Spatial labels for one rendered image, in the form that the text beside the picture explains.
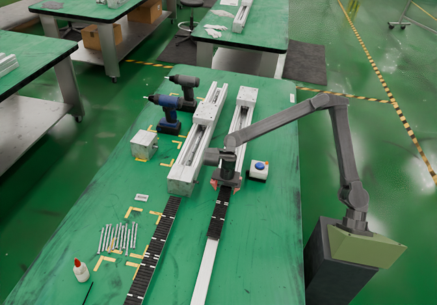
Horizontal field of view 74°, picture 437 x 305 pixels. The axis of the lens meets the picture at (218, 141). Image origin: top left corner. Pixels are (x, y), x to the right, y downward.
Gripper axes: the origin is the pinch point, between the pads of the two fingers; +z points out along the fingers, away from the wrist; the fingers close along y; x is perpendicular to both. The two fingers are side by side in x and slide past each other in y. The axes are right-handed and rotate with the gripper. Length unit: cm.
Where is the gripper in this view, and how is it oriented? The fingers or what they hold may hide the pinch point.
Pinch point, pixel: (224, 190)
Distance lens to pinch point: 125.0
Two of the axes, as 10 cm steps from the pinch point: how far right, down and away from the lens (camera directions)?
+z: -0.8, 7.7, 6.3
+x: -2.0, 6.1, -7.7
